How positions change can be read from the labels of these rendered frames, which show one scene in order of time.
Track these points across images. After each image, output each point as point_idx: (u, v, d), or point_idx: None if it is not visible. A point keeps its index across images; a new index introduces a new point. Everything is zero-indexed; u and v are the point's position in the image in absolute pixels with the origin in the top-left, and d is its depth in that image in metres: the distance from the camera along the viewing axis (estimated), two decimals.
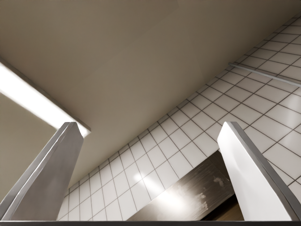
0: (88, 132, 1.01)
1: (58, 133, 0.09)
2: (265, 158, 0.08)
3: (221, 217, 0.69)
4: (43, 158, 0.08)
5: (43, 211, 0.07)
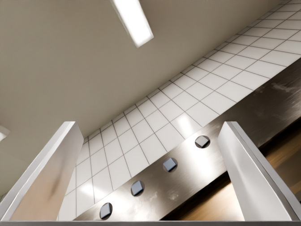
0: (151, 36, 0.86)
1: (58, 133, 0.09)
2: (265, 158, 0.08)
3: None
4: (43, 158, 0.08)
5: (43, 211, 0.07)
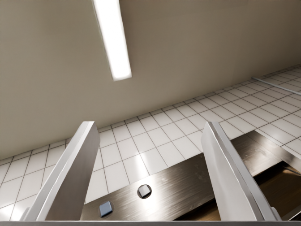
0: (130, 75, 0.92)
1: (78, 133, 0.09)
2: (240, 158, 0.08)
3: (267, 181, 0.68)
4: (68, 158, 0.08)
5: (70, 211, 0.07)
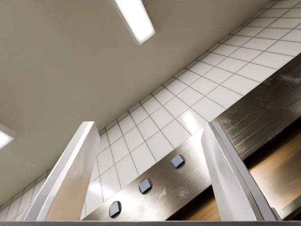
0: (153, 32, 0.85)
1: (78, 133, 0.09)
2: (240, 158, 0.08)
3: None
4: (68, 158, 0.08)
5: (70, 211, 0.07)
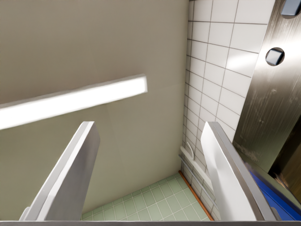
0: None
1: (78, 133, 0.09)
2: (240, 158, 0.08)
3: None
4: (68, 158, 0.08)
5: (70, 211, 0.07)
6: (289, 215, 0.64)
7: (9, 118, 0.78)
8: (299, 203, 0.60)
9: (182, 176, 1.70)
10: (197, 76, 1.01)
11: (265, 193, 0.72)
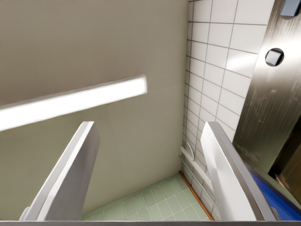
0: None
1: (78, 133, 0.09)
2: (240, 158, 0.08)
3: None
4: (68, 158, 0.08)
5: (70, 211, 0.07)
6: (290, 216, 0.64)
7: (9, 119, 0.78)
8: (299, 204, 0.60)
9: (182, 177, 1.69)
10: (197, 77, 1.01)
11: (265, 193, 0.72)
